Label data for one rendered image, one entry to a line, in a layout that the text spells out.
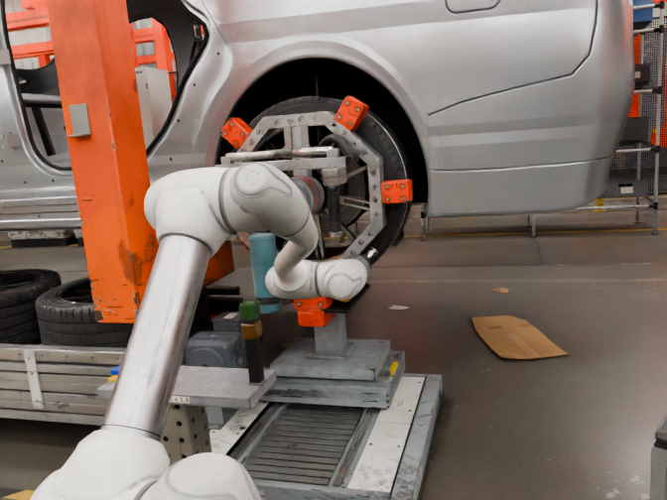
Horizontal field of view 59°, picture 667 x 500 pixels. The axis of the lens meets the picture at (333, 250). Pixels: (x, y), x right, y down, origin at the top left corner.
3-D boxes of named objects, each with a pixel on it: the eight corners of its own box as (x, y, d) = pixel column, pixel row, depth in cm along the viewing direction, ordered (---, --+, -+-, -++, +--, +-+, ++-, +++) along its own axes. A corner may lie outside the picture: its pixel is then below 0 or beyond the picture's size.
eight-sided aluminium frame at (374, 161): (389, 271, 199) (380, 106, 188) (386, 275, 192) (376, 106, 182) (243, 272, 214) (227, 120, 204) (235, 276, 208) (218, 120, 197)
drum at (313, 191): (329, 213, 201) (326, 173, 198) (309, 223, 181) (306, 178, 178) (290, 215, 205) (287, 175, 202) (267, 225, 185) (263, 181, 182)
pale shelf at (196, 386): (277, 380, 154) (275, 369, 154) (250, 410, 138) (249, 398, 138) (136, 373, 166) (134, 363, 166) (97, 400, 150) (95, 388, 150)
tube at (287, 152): (295, 158, 193) (293, 125, 191) (274, 162, 175) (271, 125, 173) (246, 161, 198) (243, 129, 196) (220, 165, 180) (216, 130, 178)
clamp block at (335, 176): (347, 183, 177) (345, 165, 176) (339, 186, 168) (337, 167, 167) (331, 183, 178) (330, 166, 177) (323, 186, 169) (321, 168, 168)
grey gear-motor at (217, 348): (282, 383, 235) (274, 300, 228) (237, 436, 196) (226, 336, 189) (241, 381, 240) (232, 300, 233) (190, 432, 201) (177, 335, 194)
